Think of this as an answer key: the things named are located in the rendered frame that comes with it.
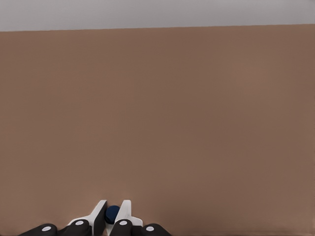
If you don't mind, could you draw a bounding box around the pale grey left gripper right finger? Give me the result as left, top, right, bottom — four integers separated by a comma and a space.
107, 200, 144, 236

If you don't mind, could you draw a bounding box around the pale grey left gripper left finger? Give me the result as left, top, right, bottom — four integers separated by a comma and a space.
58, 200, 108, 236

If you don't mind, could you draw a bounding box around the dark blue round object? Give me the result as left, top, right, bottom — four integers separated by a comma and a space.
105, 206, 121, 225

